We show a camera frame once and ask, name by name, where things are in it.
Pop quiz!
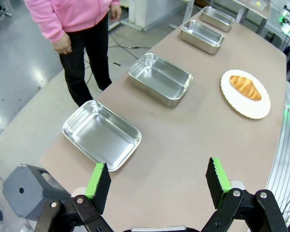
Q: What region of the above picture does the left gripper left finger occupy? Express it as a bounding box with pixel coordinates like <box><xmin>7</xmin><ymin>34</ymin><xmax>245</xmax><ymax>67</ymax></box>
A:
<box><xmin>35</xmin><ymin>162</ymin><xmax>112</xmax><ymax>232</ymax></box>

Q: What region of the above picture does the white scalloped plate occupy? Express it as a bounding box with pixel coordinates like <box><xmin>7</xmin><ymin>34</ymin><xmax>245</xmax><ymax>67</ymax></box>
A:
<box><xmin>220</xmin><ymin>69</ymin><xmax>271</xmax><ymax>120</ymax></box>

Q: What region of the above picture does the rectangular steel container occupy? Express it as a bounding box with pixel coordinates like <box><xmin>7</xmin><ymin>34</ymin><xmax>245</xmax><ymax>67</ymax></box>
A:
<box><xmin>128</xmin><ymin>53</ymin><xmax>194</xmax><ymax>108</ymax></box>
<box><xmin>180</xmin><ymin>19</ymin><xmax>225</xmax><ymax>56</ymax></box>
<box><xmin>199</xmin><ymin>6</ymin><xmax>236</xmax><ymax>33</ymax></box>
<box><xmin>62</xmin><ymin>100</ymin><xmax>142</xmax><ymax>172</ymax></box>

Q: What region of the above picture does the grey plastic housing box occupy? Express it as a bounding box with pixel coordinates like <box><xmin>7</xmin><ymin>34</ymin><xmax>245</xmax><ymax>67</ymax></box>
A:
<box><xmin>2</xmin><ymin>164</ymin><xmax>72</xmax><ymax>221</ymax></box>

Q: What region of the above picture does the clear plastic box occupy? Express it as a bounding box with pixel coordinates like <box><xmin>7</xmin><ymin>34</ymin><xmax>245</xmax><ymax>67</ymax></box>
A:
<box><xmin>246</xmin><ymin>0</ymin><xmax>268</xmax><ymax>10</ymax></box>

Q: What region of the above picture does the white metal cabinet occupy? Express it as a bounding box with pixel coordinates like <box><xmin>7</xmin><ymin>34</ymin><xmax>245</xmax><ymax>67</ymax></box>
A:
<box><xmin>128</xmin><ymin>0</ymin><xmax>191</xmax><ymax>31</ymax></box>

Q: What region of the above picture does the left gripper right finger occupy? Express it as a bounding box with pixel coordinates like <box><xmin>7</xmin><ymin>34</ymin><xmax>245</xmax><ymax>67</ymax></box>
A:
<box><xmin>200</xmin><ymin>157</ymin><xmax>289</xmax><ymax>232</ymax></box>

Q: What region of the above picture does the black floor cable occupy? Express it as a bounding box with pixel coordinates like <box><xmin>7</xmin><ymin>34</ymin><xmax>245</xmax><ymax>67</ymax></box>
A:
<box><xmin>83</xmin><ymin>31</ymin><xmax>152</xmax><ymax>84</ymax></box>

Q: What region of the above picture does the person's right hand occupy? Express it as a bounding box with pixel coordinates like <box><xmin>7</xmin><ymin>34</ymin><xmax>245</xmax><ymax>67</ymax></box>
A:
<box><xmin>52</xmin><ymin>31</ymin><xmax>73</xmax><ymax>55</ymax></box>

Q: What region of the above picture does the person's right forearm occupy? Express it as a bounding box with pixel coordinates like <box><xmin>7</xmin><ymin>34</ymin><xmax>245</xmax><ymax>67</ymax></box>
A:
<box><xmin>24</xmin><ymin>0</ymin><xmax>66</xmax><ymax>44</ymax></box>

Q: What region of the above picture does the person in pink hoodie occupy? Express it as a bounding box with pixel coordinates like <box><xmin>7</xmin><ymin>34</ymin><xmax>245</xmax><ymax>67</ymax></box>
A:
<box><xmin>24</xmin><ymin>0</ymin><xmax>122</xmax><ymax>108</ymax></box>

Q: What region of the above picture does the grey table with clear box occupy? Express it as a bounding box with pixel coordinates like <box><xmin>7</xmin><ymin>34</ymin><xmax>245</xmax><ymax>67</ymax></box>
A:
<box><xmin>232</xmin><ymin>0</ymin><xmax>275</xmax><ymax>33</ymax></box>

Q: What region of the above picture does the person's left hand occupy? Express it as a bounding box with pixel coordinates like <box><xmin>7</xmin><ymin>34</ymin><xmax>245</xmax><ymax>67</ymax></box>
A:
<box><xmin>109</xmin><ymin>3</ymin><xmax>122</xmax><ymax>20</ymax></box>

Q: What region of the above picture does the golden bread roll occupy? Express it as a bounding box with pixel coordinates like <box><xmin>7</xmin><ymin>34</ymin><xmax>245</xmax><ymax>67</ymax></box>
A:
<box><xmin>229</xmin><ymin>75</ymin><xmax>262</xmax><ymax>102</ymax></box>

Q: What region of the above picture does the aluminium profile frame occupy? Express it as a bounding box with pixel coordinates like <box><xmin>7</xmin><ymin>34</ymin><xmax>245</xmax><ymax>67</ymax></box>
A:
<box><xmin>265</xmin><ymin>106</ymin><xmax>290</xmax><ymax>218</ymax></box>

